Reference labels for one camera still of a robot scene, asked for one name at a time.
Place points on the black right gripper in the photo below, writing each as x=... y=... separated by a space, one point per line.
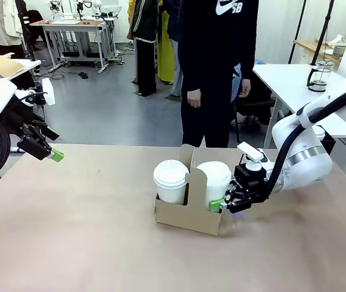
x=251 y=182

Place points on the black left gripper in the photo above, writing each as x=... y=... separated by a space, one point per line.
x=14 y=117

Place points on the white plastic cup lid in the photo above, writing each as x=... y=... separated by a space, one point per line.
x=213 y=171
x=170 y=171

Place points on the brown cardboard cup carrier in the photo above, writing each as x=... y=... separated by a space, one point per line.
x=188 y=213

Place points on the glass french press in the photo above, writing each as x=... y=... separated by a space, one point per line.
x=319 y=76

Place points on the person's right forearm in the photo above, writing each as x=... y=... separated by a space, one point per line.
x=191 y=73

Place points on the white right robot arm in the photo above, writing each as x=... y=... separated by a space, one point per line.
x=303 y=152

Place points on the person's left forearm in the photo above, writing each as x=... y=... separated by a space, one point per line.
x=246 y=57

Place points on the person's right hand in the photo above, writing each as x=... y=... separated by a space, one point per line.
x=194 y=98

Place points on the person's left hand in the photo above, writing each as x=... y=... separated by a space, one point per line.
x=245 y=87

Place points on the black object on floor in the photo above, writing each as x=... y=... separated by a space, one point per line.
x=83 y=76

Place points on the white table with cardboard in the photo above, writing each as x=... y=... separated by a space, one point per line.
x=29 y=64

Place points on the black chair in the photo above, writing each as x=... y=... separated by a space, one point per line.
x=254 y=109

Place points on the black stand pole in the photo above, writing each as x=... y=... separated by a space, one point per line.
x=26 y=33

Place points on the white metal-legged workbench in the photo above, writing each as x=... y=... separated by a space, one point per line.
x=75 y=29

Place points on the white side table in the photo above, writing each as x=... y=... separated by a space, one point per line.
x=288 y=82

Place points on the small white background robot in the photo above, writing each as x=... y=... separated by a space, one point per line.
x=86 y=6
x=55 y=7

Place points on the person in black hoodie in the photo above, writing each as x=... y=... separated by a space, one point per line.
x=215 y=61

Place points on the bystander in dark jacket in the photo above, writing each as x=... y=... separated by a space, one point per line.
x=145 y=45

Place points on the yellow garment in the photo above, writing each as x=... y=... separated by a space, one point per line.
x=165 y=57

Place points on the wooden shelf board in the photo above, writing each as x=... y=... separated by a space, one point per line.
x=312 y=48

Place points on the stack of grey dishes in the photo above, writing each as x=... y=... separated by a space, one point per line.
x=339 y=48

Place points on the black tripod stand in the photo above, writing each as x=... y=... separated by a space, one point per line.
x=321 y=33

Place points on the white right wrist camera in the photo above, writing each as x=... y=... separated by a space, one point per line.
x=251 y=155

